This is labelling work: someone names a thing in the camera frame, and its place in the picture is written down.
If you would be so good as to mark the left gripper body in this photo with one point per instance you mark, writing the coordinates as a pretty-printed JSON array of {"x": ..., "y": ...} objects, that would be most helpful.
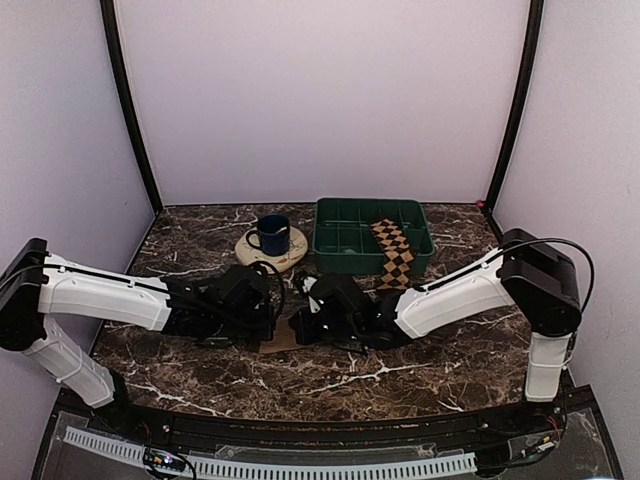
[{"x": 236, "y": 327}]

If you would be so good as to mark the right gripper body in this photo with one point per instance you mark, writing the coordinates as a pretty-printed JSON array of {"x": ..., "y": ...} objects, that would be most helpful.
[{"x": 341, "y": 329}]

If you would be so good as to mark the green divided plastic tray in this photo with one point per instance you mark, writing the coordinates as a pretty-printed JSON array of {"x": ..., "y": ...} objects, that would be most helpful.
[{"x": 343, "y": 240}]

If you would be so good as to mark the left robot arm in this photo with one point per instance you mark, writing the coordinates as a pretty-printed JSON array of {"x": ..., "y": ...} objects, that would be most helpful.
[{"x": 38, "y": 286}]

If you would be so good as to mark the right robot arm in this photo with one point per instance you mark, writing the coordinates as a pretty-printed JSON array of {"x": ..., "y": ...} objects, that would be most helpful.
[{"x": 524, "y": 271}]

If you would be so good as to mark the cream round coaster plate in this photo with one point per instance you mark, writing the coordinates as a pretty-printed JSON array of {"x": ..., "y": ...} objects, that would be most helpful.
[{"x": 298, "y": 248}]

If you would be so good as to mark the dark blue enamel mug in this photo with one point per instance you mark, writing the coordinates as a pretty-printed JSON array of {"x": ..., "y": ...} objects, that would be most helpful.
[{"x": 271, "y": 235}]

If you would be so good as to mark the brown argyle sock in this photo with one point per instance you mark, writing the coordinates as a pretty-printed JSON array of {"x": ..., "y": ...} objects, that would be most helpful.
[{"x": 398, "y": 254}]

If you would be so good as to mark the white slotted cable duct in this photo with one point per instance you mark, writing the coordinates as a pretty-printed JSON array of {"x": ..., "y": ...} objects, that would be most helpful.
[{"x": 239, "y": 463}]

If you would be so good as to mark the black front rail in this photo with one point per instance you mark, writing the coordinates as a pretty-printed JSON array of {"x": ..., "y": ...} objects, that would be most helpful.
[{"x": 483, "y": 429}]

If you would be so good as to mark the left black frame post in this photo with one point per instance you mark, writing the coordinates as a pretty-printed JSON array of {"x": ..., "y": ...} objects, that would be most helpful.
[{"x": 128, "y": 109}]

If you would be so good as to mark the black frame post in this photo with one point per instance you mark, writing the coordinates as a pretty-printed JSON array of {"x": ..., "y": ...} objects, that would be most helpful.
[
  {"x": 128, "y": 109},
  {"x": 521, "y": 89}
]

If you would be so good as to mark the right black frame post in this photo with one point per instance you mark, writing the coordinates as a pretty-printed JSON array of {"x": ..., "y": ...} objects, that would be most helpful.
[{"x": 521, "y": 89}]

